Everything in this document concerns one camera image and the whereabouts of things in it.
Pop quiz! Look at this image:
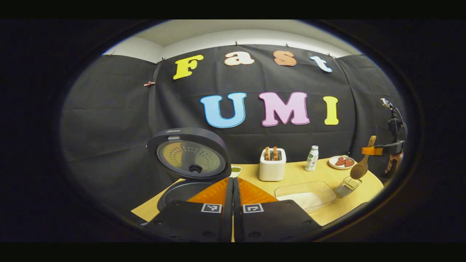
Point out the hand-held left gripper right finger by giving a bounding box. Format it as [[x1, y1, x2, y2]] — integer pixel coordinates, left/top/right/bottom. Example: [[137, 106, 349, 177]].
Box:
[[234, 177, 323, 242]]

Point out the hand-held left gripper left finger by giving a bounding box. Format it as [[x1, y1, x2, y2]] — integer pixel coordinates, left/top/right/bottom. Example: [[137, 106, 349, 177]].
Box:
[[144, 177, 233, 242]]

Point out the wooden spoon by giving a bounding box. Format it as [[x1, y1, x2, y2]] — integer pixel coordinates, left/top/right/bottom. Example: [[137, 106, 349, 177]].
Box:
[[351, 136, 377, 180]]

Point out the wire chopstick holder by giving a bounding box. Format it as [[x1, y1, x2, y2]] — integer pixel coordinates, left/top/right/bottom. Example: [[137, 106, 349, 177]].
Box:
[[335, 176, 362, 198]]

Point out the dark blue rice cooker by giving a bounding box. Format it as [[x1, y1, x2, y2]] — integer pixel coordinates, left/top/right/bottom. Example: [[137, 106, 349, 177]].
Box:
[[147, 127, 232, 212]]

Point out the white round plate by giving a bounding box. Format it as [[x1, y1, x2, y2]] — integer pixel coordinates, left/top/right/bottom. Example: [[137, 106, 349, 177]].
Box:
[[328, 155, 356, 170]]

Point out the white milk bottle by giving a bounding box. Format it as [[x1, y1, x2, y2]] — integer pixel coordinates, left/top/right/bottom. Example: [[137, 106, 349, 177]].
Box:
[[305, 146, 319, 172]]

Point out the white toaster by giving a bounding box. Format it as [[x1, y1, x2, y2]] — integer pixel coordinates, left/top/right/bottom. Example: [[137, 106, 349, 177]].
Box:
[[259, 147, 287, 182]]

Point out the clear plastic container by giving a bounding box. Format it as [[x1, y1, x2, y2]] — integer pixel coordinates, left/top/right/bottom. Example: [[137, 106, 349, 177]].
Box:
[[274, 181, 337, 214]]

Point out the black backdrop cloth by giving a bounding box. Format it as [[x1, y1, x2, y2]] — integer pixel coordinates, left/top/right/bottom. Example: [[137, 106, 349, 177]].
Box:
[[60, 44, 406, 219]]

